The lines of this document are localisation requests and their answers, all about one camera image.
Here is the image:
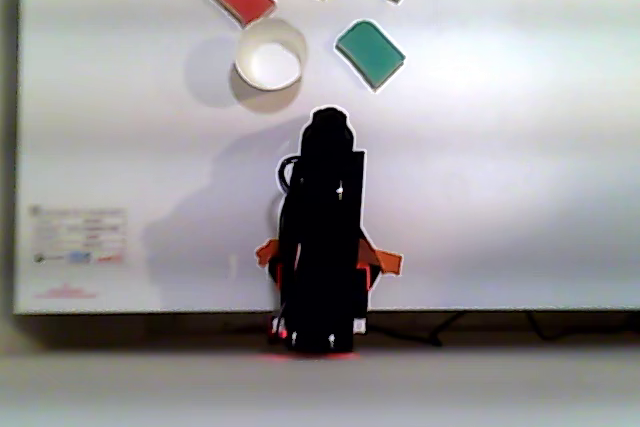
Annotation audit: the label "white paper cup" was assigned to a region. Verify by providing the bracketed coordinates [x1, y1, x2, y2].
[233, 17, 309, 93]

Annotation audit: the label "thin black wrist wires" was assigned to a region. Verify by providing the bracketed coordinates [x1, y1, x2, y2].
[276, 156, 302, 196]

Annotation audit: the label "black cable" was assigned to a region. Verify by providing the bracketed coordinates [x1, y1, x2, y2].
[523, 310, 640, 344]
[367, 310, 469, 348]

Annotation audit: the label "white printed label sticker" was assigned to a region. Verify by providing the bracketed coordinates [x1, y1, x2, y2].
[27, 203, 128, 267]

